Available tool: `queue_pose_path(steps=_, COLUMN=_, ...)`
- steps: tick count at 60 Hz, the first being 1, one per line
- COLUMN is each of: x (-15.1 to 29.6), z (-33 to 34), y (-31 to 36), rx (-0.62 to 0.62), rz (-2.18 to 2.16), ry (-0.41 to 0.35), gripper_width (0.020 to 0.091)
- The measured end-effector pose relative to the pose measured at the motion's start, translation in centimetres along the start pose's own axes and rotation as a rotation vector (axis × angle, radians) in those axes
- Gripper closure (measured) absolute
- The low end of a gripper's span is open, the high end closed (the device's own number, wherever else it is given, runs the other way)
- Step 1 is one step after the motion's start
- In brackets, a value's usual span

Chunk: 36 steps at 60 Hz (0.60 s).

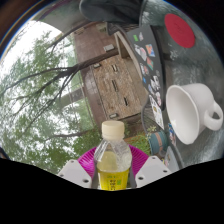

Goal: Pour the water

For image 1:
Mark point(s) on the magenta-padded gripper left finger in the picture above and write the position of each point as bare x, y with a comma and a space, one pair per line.
75, 171

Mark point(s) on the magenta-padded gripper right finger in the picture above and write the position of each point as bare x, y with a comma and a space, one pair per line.
151, 170

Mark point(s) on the yellow drink bottle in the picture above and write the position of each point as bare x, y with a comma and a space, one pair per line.
112, 166

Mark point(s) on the potted plant in teal pot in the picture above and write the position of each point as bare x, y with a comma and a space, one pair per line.
158, 141

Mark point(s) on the white sticker sheet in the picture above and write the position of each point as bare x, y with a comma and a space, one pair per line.
156, 113

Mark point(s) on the white ceramic mug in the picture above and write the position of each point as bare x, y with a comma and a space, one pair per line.
190, 110

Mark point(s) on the black laptop with stickers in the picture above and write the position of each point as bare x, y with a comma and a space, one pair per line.
151, 71

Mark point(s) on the forked dark-trunk tree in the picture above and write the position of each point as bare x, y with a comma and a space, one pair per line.
93, 62

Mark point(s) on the flat round red coaster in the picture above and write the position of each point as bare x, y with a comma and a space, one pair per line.
180, 30

